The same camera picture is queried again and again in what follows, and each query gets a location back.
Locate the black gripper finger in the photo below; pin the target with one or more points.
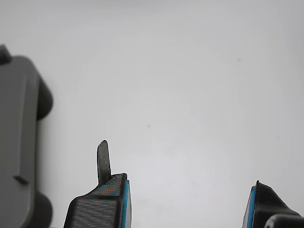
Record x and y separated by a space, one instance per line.
266 202
95 209

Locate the gray 3D-printed box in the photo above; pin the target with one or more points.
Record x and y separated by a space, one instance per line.
14 133

